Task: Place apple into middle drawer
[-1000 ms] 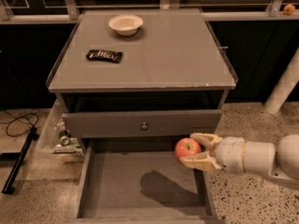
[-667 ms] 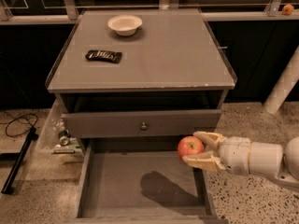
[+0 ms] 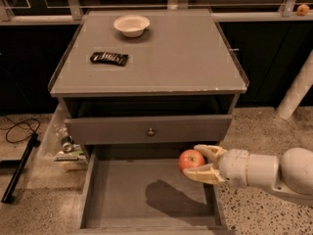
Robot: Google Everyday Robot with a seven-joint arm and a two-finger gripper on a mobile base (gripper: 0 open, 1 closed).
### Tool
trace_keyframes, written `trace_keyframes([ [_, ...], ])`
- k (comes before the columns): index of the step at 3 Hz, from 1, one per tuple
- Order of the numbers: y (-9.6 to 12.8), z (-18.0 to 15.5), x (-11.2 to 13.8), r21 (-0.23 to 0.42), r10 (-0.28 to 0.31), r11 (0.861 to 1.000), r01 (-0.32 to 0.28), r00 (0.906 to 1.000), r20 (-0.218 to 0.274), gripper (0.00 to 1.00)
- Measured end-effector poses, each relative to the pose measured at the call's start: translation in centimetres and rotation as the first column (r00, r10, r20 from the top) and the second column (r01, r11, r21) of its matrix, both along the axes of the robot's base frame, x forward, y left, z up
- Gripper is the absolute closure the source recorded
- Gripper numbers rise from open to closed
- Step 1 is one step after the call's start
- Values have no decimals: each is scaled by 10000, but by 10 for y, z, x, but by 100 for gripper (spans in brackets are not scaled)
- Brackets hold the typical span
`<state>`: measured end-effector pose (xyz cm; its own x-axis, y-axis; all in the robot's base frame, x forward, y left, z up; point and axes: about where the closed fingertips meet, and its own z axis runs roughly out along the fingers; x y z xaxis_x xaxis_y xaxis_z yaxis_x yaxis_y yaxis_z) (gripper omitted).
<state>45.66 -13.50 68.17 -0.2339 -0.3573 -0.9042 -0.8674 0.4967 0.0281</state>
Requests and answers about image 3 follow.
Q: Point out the open grey middle drawer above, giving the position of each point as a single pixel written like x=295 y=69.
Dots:
x=134 y=191

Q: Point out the grey drawer cabinet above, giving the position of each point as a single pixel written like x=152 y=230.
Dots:
x=180 y=66

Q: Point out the white slanted post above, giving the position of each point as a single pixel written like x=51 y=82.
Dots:
x=299 y=88

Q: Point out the clear plastic trash bin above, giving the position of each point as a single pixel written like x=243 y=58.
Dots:
x=51 y=150

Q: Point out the black metal stand leg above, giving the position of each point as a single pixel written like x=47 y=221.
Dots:
x=8 y=194

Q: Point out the white paper bowl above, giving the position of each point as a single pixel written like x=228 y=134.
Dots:
x=131 y=25

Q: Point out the red apple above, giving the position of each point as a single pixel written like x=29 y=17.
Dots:
x=190 y=159

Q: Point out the green drink can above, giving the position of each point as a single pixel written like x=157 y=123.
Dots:
x=67 y=144

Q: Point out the grey upper drawer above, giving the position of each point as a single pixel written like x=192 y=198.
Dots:
x=133 y=130

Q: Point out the metal window railing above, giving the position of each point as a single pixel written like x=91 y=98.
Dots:
x=36 y=12

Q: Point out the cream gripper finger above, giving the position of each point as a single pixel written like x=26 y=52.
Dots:
x=204 y=174
x=213 y=153

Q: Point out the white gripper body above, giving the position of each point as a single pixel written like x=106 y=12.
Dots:
x=233 y=164

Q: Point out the dark candy bar wrapper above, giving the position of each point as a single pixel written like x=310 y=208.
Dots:
x=109 y=58

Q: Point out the small orange fruit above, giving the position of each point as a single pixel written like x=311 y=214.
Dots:
x=302 y=10

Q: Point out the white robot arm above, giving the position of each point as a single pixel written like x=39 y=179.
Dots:
x=288 y=177

